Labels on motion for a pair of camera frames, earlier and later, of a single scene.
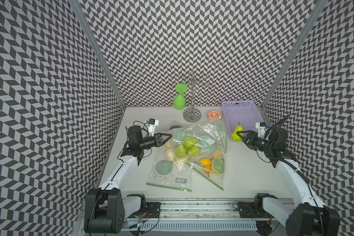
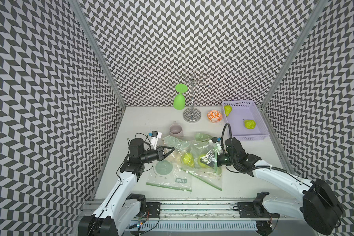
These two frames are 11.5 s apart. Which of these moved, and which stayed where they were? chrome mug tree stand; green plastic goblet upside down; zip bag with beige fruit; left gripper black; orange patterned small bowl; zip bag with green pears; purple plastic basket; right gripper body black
Moved: zip bag with green pears; right gripper body black; left gripper black
Stayed: green plastic goblet upside down; zip bag with beige fruit; chrome mug tree stand; purple plastic basket; orange patterned small bowl
